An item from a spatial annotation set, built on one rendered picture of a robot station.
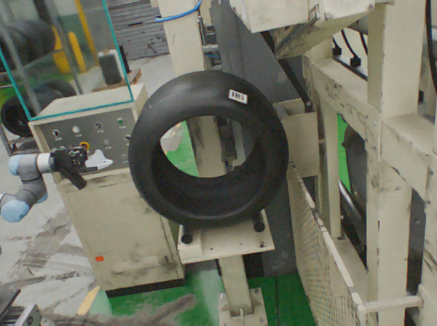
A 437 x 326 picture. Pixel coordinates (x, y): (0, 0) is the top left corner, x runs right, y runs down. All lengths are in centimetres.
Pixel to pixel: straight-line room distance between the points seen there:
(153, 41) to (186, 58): 919
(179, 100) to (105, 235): 132
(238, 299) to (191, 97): 133
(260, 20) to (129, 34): 1002
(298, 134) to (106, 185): 111
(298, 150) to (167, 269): 124
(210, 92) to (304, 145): 58
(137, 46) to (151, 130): 966
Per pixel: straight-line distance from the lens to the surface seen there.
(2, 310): 186
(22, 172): 153
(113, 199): 220
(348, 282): 109
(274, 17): 91
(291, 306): 236
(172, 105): 122
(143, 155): 128
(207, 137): 164
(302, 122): 159
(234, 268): 206
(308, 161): 168
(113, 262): 249
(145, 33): 1074
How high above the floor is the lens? 178
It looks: 27 degrees down
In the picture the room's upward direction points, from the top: 12 degrees counter-clockwise
